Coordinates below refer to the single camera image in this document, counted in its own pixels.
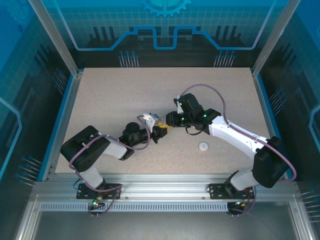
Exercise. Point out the white round cap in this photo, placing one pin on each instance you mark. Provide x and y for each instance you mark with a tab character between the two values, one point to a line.
203	146

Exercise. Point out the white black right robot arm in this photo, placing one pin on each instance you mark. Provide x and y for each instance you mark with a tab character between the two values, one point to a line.
232	135

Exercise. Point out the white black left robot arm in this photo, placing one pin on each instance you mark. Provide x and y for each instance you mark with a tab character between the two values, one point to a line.
95	155

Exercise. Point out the aluminium mounting rail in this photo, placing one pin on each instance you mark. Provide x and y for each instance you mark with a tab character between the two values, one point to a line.
162	185

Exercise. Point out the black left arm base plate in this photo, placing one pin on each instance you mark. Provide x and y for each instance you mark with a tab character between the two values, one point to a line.
116	186

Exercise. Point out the aluminium side rail blue trim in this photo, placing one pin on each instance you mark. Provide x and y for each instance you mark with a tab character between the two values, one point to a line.
68	105
264	105

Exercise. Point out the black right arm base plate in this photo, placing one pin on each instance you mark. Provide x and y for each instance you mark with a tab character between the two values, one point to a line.
217	191

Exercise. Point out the aluminium frame post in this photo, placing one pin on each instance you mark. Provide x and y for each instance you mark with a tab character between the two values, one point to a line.
57	37
275	37

